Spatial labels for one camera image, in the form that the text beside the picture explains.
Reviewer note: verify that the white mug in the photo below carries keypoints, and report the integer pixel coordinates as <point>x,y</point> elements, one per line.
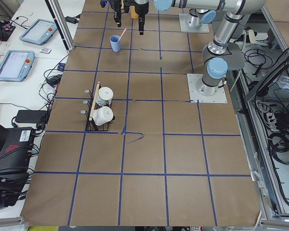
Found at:
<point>103,115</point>
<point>104,97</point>

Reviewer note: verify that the tan wooden chopstick holder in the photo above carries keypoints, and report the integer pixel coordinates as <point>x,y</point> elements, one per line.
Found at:
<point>133,13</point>

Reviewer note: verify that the white mug lower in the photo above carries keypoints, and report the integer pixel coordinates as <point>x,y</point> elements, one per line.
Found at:
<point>103,115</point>

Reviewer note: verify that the small printed label card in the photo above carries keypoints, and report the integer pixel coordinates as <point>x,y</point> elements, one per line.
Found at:
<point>45,50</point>

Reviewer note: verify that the teach pendant far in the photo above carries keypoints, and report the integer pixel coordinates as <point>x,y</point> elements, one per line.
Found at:
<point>39,32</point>

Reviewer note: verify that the light blue plastic cup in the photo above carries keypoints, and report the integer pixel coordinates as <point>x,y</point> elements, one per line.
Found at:
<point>115,43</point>

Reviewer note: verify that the black power adapter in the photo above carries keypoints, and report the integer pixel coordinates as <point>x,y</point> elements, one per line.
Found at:
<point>30,116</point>

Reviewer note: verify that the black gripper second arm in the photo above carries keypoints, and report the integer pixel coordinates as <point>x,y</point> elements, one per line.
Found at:
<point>117,12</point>

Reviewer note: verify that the teach pendant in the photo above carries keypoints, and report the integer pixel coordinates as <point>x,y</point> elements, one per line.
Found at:
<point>16,65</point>
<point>39,32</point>

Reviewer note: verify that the black computer box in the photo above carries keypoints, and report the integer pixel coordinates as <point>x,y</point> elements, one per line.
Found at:
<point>14,155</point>

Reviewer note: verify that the pink chopstick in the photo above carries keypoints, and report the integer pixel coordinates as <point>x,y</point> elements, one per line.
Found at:
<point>122,34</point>

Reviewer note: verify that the small black power brick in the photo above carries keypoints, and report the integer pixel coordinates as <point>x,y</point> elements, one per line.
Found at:
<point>71,20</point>

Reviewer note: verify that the black wire mug rack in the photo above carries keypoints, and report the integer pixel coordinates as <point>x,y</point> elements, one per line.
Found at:
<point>93,105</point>

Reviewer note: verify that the white mug upper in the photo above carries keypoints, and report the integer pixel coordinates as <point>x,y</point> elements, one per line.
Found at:
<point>104,97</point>

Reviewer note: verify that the black gripper long fingers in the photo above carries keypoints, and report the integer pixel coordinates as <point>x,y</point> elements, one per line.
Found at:
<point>141,10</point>

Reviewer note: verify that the teach pendant near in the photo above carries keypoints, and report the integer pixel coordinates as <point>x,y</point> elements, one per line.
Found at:
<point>16,65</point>

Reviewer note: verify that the grey office chair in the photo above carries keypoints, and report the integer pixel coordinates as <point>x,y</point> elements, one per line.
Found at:
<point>234,57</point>

